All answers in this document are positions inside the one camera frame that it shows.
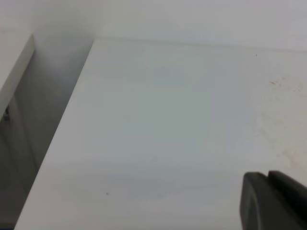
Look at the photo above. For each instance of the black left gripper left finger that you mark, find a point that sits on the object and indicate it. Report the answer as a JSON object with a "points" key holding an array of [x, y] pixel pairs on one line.
{"points": [[264, 206]]}

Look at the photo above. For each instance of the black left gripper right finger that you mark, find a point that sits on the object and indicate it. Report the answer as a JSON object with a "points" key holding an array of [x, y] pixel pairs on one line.
{"points": [[285, 182]]}

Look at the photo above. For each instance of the white side table edge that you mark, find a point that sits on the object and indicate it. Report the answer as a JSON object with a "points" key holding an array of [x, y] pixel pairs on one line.
{"points": [[16, 50]]}

